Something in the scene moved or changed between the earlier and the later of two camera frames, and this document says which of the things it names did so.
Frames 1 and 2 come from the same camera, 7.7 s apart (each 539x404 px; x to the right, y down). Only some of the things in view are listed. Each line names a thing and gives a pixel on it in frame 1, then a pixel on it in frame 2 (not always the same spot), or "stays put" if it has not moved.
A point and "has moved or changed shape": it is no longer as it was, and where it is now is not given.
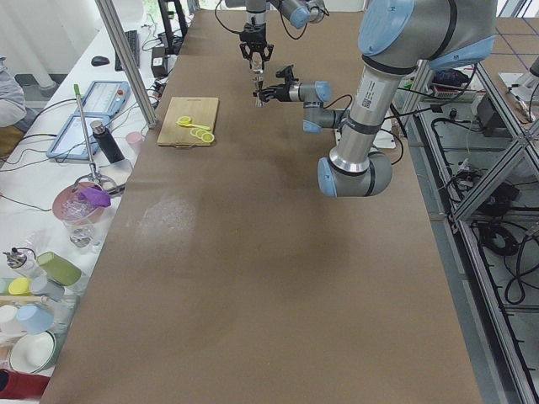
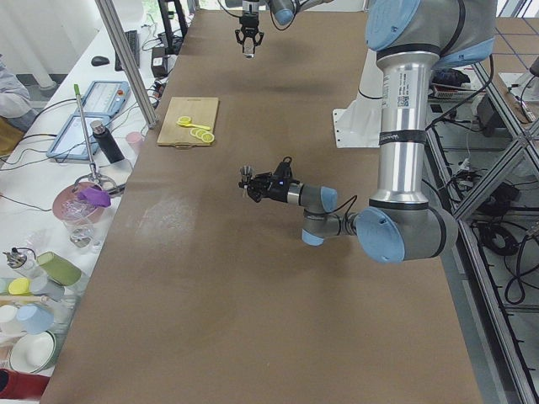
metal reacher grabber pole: [93, 174] stays put
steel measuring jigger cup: [258, 87] to [246, 172]
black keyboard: [133, 38] stays put
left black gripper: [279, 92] to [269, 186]
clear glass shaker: [258, 70] has moved or changed shape
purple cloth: [98, 196] stays put
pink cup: [134, 139] stays put
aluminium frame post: [113, 22] stays put
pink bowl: [68, 205] stays put
